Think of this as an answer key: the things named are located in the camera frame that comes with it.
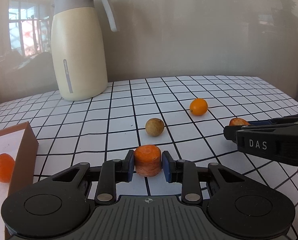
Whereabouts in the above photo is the cream thermos jug grey lid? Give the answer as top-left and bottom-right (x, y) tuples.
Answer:
(51, 0), (118, 102)

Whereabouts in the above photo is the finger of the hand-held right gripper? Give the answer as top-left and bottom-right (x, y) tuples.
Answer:
(223, 120), (298, 144)
(249, 114), (298, 126)

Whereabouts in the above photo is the orange mandarin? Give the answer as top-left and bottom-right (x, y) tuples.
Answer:
(0, 153), (15, 183)

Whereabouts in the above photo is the orange kumquat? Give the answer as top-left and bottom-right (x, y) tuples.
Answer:
(189, 98), (209, 116)

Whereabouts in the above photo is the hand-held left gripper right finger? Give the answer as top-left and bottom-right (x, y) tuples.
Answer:
(162, 151), (249, 203)

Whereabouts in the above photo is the ridged carrot chunk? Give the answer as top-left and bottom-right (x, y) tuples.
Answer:
(134, 145), (162, 178)

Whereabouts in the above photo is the brown cardboard box white inside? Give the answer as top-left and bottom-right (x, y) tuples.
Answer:
(0, 121), (39, 239)

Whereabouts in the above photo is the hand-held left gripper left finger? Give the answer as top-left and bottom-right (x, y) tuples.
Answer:
(49, 150), (135, 205)

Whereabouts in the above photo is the small carrot piece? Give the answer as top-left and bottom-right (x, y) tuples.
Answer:
(229, 118), (251, 127)

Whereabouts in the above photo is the black white checked tablecloth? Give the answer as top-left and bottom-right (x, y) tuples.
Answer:
(0, 75), (298, 240)

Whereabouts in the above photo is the brown longan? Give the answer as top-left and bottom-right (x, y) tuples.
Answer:
(145, 118), (164, 137)

